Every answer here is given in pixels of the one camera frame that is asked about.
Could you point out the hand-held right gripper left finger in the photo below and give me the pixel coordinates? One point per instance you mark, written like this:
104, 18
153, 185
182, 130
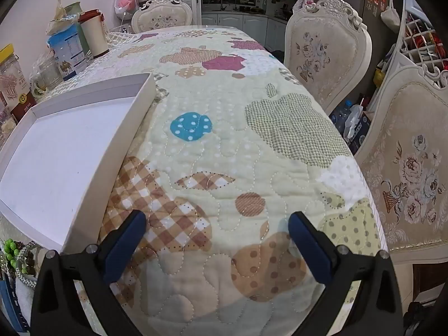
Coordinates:
122, 248

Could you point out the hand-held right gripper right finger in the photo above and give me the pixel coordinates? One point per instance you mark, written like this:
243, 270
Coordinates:
311, 248

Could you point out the white shallow tray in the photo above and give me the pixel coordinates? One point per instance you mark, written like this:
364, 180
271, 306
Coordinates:
63, 154

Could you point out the blue hair clip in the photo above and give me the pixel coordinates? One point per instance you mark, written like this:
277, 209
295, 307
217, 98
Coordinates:
8, 304

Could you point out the cream carved floral chair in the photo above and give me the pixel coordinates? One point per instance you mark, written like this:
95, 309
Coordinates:
402, 182
161, 15
325, 52

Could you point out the quilted patchwork tablecloth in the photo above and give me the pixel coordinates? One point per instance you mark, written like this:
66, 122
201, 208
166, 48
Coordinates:
224, 154

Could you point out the blue tissue box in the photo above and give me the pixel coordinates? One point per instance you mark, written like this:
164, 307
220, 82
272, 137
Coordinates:
357, 126

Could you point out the clear water bottle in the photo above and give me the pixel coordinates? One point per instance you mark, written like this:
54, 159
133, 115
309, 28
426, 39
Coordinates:
339, 112

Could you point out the empty glass jar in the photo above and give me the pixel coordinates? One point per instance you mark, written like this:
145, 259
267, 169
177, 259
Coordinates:
49, 73

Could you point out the plastic jar with yellow lid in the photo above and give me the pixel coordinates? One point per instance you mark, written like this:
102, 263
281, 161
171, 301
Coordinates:
12, 80

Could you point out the blue milk powder can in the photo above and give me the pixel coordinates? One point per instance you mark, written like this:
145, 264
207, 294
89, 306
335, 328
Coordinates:
68, 50

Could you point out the cream thermos with red lid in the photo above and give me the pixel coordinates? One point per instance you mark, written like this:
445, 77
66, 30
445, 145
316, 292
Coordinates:
94, 33

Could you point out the white kitchen cabinets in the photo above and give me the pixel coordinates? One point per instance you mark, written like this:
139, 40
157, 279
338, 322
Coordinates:
241, 24

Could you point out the white lattice rack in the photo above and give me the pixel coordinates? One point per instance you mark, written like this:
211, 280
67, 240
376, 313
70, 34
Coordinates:
423, 35

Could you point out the crumpled paper tissue pack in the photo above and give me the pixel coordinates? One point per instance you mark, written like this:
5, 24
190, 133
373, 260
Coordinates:
61, 14

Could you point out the pale green vase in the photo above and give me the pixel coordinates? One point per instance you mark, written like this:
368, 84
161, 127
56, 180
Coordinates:
76, 8

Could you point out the white hanging bag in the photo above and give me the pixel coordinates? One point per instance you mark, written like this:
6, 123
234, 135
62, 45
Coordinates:
390, 14

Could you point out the dark refrigerator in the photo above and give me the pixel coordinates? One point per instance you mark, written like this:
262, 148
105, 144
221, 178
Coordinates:
376, 7

